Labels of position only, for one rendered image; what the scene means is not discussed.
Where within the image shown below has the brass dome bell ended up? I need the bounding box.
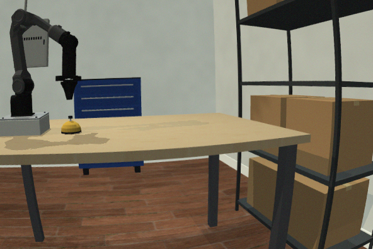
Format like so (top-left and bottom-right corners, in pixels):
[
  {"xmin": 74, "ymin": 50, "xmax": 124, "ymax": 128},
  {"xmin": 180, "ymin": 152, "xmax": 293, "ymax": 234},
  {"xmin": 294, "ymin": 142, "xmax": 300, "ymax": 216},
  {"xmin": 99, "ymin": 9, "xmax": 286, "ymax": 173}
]
[{"xmin": 61, "ymin": 116, "xmax": 81, "ymax": 134}]

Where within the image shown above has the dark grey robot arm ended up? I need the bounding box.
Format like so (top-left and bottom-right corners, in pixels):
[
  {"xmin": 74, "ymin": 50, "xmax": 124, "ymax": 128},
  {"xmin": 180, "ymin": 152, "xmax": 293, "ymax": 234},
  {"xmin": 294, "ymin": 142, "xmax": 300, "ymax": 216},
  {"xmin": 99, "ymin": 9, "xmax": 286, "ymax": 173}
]
[{"xmin": 9, "ymin": 9, "xmax": 78, "ymax": 117}]

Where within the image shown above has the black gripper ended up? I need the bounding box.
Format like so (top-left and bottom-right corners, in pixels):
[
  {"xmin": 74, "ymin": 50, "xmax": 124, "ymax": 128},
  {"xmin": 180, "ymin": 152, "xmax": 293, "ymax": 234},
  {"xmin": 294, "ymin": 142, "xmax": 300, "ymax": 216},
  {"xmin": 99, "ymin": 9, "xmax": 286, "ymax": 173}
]
[{"xmin": 55, "ymin": 64, "xmax": 81, "ymax": 100}]

